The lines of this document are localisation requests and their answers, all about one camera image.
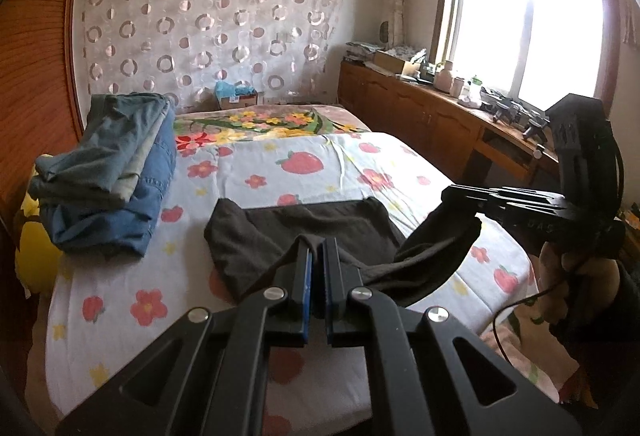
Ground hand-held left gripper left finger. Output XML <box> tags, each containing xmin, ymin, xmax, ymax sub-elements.
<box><xmin>55</xmin><ymin>236</ymin><xmax>315</xmax><ymax>436</ymax></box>

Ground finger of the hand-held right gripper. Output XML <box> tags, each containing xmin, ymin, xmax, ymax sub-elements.
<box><xmin>477</xmin><ymin>206</ymin><xmax>566</xmax><ymax>224</ymax></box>
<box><xmin>442</xmin><ymin>184</ymin><xmax>566</xmax><ymax>208</ymax></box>

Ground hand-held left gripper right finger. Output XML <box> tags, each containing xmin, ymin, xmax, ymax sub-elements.
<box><xmin>322</xmin><ymin>238</ymin><xmax>583</xmax><ymax>436</ymax></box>

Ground black pants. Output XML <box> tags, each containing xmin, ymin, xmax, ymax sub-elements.
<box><xmin>204</xmin><ymin>197</ymin><xmax>483</xmax><ymax>309</ymax></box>

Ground person's right forearm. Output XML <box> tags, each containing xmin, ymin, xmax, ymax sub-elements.
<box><xmin>565</xmin><ymin>261</ymin><xmax>640</xmax><ymax>417</ymax></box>

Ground pale green folded pants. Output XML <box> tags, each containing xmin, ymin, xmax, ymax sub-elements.
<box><xmin>114</xmin><ymin>116</ymin><xmax>167</xmax><ymax>203</ymax></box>

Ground grey-blue folded pants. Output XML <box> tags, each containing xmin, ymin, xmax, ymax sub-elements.
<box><xmin>30</xmin><ymin>92</ymin><xmax>172</xmax><ymax>204</ymax></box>

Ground person's right hand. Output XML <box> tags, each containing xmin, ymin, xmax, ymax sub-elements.
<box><xmin>539</xmin><ymin>248</ymin><xmax>621</xmax><ymax>324</ymax></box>

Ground wooden side cabinet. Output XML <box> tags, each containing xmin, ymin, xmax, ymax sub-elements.
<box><xmin>339</xmin><ymin>58</ymin><xmax>561</xmax><ymax>197</ymax></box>

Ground open cardboard box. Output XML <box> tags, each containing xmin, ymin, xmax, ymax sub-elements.
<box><xmin>374</xmin><ymin>50</ymin><xmax>422</xmax><ymax>75</ymax></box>

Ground window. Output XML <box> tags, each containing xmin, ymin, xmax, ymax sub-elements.
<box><xmin>432</xmin><ymin>0</ymin><xmax>621</xmax><ymax>117</ymax></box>

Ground strawberry printed bed sheet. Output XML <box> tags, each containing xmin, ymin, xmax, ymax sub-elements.
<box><xmin>45</xmin><ymin>131</ymin><xmax>538</xmax><ymax>436</ymax></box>

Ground floral blanket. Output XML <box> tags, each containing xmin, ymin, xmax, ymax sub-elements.
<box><xmin>172</xmin><ymin>103</ymin><xmax>583</xmax><ymax>404</ymax></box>

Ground small cardboard box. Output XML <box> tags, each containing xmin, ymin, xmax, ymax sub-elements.
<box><xmin>218</xmin><ymin>92</ymin><xmax>259</xmax><ymax>111</ymax></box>

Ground blue denim folded jeans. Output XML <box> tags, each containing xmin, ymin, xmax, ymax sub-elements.
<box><xmin>40</xmin><ymin>126</ymin><xmax>177</xmax><ymax>259</ymax></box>

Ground blue plastic bag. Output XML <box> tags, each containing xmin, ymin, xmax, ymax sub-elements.
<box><xmin>215</xmin><ymin>80</ymin><xmax>256</xmax><ymax>99</ymax></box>

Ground yellow plush toy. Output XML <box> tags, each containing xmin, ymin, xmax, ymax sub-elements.
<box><xmin>14</xmin><ymin>153</ymin><xmax>64</xmax><ymax>297</ymax></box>

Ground circle patterned sheer curtain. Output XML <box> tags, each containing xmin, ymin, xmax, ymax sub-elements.
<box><xmin>80</xmin><ymin>0</ymin><xmax>343</xmax><ymax>112</ymax></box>

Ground wooden slatted wardrobe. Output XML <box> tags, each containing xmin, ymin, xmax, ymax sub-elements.
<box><xmin>0</xmin><ymin>0</ymin><xmax>97</xmax><ymax>307</ymax></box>

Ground black cable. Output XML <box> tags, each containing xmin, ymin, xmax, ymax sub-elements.
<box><xmin>491</xmin><ymin>283</ymin><xmax>568</xmax><ymax>369</ymax></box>

